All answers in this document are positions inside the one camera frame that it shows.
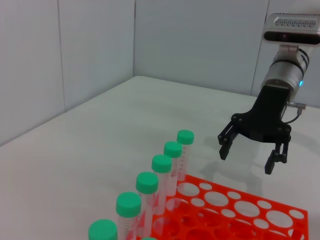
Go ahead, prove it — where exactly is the orange test tube rack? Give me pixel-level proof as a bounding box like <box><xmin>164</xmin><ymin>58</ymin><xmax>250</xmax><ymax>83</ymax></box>
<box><xmin>134</xmin><ymin>174</ymin><xmax>309</xmax><ymax>240</ymax></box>

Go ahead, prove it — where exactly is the right gripper cable with plug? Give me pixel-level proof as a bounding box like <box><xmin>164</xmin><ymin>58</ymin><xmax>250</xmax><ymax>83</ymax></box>
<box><xmin>283</xmin><ymin>99</ymin><xmax>309</xmax><ymax>125</ymax></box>

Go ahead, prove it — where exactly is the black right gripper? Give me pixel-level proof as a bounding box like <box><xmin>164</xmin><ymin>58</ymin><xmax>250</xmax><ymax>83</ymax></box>
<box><xmin>216</xmin><ymin>84</ymin><xmax>293</xmax><ymax>176</ymax></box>

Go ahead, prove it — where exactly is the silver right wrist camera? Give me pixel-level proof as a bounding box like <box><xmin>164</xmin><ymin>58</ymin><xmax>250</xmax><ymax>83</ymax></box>
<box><xmin>261</xmin><ymin>12</ymin><xmax>320</xmax><ymax>53</ymax></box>

